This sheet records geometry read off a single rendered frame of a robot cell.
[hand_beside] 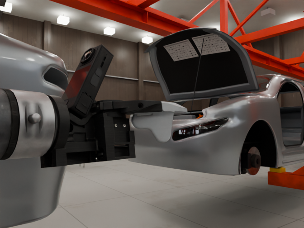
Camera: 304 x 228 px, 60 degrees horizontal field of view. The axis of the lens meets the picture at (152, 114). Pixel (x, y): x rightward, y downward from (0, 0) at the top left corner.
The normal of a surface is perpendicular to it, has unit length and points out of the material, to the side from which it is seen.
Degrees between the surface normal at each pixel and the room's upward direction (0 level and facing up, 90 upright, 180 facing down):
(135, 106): 83
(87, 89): 84
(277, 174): 90
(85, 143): 82
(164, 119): 83
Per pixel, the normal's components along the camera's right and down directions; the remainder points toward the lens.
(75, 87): -0.61, -0.52
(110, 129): 0.76, -0.18
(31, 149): 0.54, 0.67
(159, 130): 0.28, -0.17
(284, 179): -0.76, -0.04
